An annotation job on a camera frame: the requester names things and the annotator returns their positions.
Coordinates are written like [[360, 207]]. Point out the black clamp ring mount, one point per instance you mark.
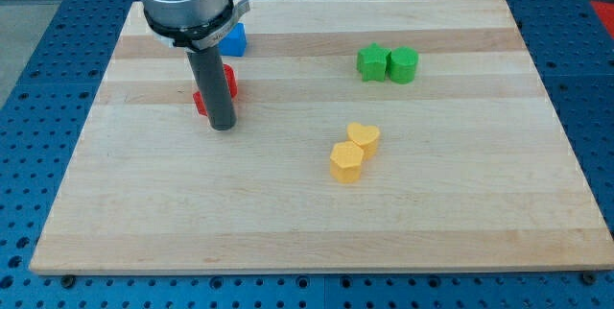
[[193, 24]]

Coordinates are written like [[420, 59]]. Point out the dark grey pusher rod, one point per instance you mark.
[[208, 70]]

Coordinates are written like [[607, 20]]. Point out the red circle block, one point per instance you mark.
[[231, 80]]

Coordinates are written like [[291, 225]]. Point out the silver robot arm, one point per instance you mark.
[[197, 27]]

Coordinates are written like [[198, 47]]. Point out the yellow heart block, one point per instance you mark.
[[366, 137]]

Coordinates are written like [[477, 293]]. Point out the green circle block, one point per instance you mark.
[[402, 64]]

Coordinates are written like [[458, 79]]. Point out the blue block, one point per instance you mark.
[[235, 43]]

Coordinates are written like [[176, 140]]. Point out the red block behind rod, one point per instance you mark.
[[199, 103]]

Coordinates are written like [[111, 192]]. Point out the green star block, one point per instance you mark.
[[372, 62]]

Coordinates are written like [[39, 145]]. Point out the yellow pentagon block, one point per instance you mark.
[[346, 161]]

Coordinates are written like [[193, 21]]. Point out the wooden board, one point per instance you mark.
[[474, 172]]

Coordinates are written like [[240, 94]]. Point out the red object at edge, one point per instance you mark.
[[605, 12]]

